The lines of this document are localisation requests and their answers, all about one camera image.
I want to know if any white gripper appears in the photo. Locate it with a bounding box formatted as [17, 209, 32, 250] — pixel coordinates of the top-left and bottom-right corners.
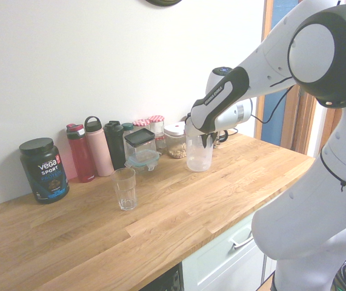
[184, 113, 218, 150]

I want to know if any clear plastic pitcher blue lid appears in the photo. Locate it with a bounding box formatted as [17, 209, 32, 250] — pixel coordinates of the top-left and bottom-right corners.
[185, 133, 214, 173]

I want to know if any pink water bottle black cap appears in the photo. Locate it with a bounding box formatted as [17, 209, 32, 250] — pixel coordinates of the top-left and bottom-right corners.
[84, 116, 115, 177]

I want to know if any red water bottle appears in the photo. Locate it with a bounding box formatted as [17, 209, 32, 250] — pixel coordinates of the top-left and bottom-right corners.
[65, 123, 96, 184]

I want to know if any cereal container white lid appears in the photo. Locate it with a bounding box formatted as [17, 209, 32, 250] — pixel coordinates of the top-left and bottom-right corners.
[163, 123, 189, 159]

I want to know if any small glass jar gingham lid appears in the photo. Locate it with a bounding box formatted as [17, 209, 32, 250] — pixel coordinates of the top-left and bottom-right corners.
[155, 135, 167, 155]

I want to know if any glass jar red gingham lid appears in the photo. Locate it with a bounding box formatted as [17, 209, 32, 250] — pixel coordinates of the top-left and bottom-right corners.
[132, 119, 151, 133]
[147, 115, 165, 137]

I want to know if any square clear container black lid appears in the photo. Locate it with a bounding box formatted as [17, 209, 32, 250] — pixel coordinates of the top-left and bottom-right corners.
[124, 127, 157, 159]

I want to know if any glass container teal clip lid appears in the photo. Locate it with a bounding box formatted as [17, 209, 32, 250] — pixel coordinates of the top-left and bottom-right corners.
[124, 149, 162, 175]

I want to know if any clear bottle green lid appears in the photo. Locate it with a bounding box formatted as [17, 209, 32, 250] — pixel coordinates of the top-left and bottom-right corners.
[121, 122, 135, 139]

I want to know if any black shaker bottle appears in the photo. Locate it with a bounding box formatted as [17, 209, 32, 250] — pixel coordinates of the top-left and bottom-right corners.
[103, 120, 127, 171]

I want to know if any clear faceted drinking glass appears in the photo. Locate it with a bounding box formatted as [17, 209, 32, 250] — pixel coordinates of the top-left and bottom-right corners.
[110, 168, 139, 212]

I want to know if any blue door panel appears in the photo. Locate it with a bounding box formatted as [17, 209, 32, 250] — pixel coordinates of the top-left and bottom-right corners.
[262, 0, 301, 150]

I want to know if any stainless steel dishwasher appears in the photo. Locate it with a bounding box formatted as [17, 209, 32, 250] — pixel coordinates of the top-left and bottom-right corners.
[138, 262, 184, 291]

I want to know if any black Vega protein tub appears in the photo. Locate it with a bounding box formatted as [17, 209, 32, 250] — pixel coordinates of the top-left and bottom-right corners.
[19, 137, 71, 205]

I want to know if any wooden door frame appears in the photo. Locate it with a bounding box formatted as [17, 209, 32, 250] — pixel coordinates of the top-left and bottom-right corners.
[253, 0, 318, 159]

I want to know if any silver drawer handle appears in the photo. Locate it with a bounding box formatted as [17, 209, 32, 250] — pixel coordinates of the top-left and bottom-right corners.
[230, 229, 255, 250]

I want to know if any black round wall clock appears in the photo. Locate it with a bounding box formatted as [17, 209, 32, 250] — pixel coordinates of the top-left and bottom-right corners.
[144, 0, 184, 7]

